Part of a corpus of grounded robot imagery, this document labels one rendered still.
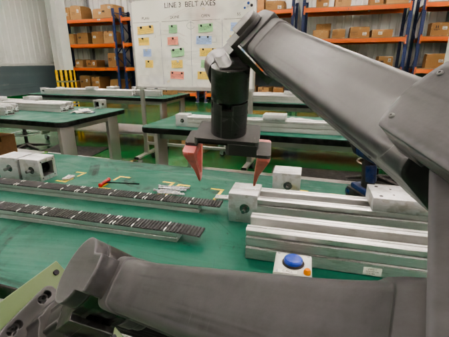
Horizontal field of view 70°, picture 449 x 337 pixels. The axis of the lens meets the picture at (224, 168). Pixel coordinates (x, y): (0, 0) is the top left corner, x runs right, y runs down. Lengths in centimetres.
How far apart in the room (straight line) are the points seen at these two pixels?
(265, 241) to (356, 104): 62
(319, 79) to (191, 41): 362
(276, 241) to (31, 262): 61
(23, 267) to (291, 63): 81
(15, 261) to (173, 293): 75
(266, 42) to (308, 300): 31
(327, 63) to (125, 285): 27
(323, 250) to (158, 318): 59
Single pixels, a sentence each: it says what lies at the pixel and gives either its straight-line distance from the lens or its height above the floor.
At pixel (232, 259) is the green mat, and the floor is 78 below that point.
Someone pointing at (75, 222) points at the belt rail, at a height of 80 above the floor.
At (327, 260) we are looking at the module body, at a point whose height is 81.
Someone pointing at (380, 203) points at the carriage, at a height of 89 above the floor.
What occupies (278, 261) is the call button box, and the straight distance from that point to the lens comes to 74.
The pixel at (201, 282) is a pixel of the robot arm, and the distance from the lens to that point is 25.
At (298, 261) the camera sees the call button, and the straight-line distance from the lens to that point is 73.
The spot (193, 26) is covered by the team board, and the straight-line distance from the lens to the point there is 389.
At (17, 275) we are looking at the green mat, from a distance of 93.
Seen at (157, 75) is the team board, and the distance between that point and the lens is 409.
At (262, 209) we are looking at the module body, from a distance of 99.
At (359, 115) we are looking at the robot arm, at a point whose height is 122.
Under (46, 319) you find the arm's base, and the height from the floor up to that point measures 96.
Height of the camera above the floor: 125
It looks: 18 degrees down
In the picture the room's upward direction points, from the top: straight up
